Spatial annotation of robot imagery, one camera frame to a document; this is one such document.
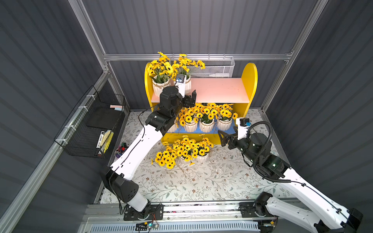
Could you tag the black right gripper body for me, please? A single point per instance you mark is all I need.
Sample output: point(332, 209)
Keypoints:
point(229, 140)

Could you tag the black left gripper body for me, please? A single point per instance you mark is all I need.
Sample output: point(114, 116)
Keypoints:
point(188, 99)

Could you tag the sunflower pot top shelf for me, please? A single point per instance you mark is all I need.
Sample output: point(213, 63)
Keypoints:
point(160, 71)
point(185, 149)

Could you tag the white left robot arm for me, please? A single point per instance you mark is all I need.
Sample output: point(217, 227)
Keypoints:
point(117, 177)

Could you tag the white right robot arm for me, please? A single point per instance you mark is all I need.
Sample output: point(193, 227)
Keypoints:
point(323, 215)

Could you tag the sunflower pot lower right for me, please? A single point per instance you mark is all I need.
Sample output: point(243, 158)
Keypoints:
point(226, 116)

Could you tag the sunflower pot lower left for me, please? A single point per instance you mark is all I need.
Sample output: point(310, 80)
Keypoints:
point(173, 128)

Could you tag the yellow wooden shelf unit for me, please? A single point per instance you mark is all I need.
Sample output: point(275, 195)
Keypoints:
point(236, 91)

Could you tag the pen holder with markers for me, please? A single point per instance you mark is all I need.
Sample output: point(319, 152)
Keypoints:
point(121, 150)

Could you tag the yellow book in basket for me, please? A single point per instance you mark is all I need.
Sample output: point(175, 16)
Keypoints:
point(103, 142)

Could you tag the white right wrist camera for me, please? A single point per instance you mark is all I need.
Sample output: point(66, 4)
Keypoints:
point(243, 124)

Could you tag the white wire basket behind shelf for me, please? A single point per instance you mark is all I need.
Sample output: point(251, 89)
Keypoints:
point(214, 69)

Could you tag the black wire wall basket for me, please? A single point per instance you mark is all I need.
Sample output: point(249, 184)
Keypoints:
point(80, 135)

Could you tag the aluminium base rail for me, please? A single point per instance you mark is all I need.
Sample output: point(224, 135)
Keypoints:
point(185, 217)

